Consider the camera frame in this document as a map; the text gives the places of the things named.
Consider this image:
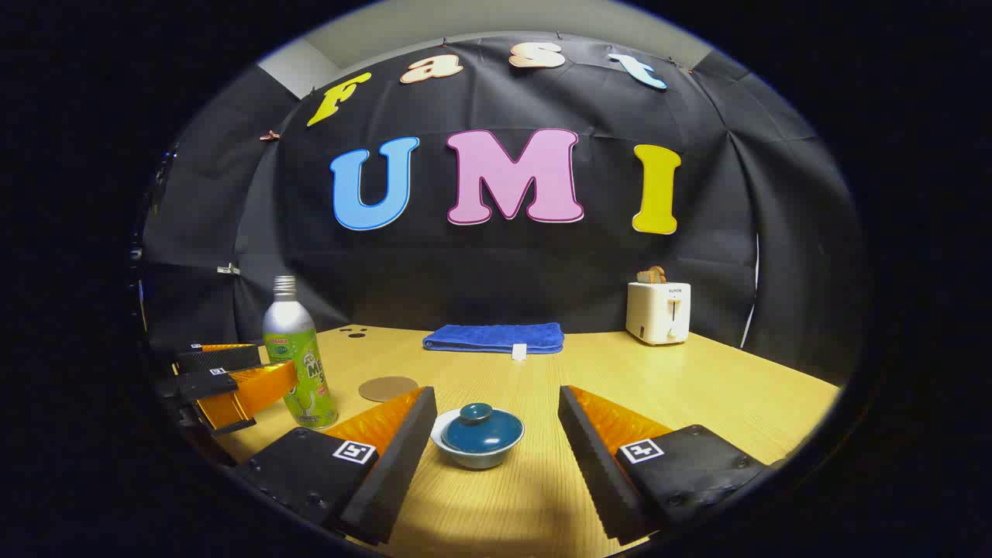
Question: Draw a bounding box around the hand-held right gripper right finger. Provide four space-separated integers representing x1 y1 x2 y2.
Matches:
558 385 785 545

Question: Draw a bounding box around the round brown coaster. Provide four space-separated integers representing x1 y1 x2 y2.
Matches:
358 376 420 403

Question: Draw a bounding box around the blue folded towel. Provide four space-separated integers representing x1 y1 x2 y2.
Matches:
422 322 565 361

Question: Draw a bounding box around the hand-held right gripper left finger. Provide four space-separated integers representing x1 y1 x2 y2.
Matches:
232 386 439 546

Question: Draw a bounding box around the silver green-label water bottle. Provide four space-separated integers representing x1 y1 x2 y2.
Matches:
262 275 339 430

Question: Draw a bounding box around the white toaster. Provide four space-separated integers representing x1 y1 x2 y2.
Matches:
625 281 691 346

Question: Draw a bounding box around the black backdrop cloth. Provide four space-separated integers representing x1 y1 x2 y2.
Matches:
142 31 865 388

